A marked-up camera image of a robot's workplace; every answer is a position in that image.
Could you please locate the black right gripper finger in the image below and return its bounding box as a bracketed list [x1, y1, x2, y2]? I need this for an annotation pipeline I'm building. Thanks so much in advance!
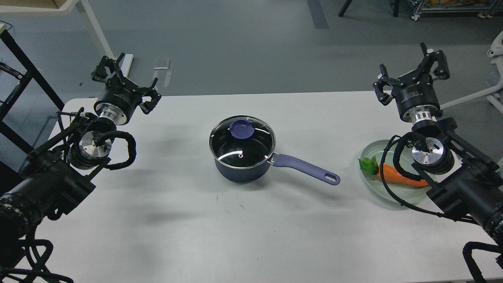
[410, 42, 450, 85]
[373, 64, 409, 106]

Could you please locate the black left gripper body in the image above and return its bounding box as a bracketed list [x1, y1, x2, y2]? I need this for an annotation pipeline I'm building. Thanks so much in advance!
[94, 82, 143, 125]

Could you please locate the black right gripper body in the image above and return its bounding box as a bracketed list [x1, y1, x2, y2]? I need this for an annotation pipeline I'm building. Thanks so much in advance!
[392, 82, 441, 122]

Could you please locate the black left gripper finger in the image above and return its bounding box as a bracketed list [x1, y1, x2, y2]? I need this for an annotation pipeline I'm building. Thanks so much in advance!
[133, 77, 162, 115]
[91, 53, 125, 85]

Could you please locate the glass lid purple knob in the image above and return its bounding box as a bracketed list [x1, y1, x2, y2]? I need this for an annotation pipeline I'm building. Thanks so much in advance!
[209, 115, 275, 169]

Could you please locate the dark blue pot purple handle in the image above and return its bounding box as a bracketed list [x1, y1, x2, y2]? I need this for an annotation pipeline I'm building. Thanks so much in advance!
[209, 116, 341, 186]

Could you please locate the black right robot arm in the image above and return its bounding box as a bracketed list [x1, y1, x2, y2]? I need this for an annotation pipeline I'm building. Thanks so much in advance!
[373, 43, 503, 283]

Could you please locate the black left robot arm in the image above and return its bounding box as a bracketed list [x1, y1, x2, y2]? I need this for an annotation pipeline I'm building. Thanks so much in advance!
[0, 54, 161, 283]

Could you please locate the black metal rack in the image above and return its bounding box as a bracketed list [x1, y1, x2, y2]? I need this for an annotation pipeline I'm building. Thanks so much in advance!
[0, 23, 64, 154]

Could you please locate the orange toy carrot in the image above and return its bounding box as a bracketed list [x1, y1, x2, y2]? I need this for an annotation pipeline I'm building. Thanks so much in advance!
[358, 156, 429, 189]

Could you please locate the white chair base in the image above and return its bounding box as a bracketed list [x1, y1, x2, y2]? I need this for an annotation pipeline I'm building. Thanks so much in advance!
[441, 31, 503, 113]

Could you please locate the wheeled metal cart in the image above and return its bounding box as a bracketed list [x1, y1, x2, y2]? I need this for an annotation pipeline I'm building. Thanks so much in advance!
[407, 0, 502, 21]

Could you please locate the pale green plate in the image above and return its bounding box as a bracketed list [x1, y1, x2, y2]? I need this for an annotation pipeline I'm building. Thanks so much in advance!
[359, 140, 430, 204]

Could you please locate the white table frame leg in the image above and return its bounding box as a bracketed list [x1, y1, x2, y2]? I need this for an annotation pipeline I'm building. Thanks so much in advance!
[0, 0, 116, 59]

